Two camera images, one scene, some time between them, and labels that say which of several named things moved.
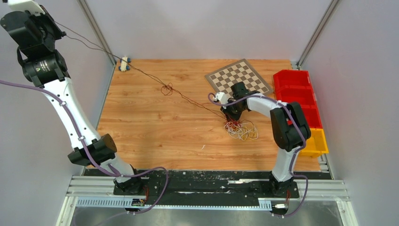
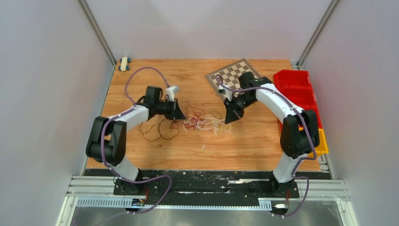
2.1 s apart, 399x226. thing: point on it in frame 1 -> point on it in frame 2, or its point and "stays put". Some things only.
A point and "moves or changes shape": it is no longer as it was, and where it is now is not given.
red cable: x=231 y=122 moves or changes shape
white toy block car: x=124 y=66 stays put
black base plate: x=212 y=184 stays put
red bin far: x=292 y=83 stays put
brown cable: x=168 y=88 -> x=175 y=135
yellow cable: x=246 y=133 -> x=220 y=127
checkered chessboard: x=222 y=79 stays put
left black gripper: x=44 y=19 -> x=175 y=113
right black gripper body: x=234 y=111 stays put
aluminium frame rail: x=96 y=193 stays put
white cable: x=237 y=131 -> x=205 y=122
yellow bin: x=315 y=145 stays put
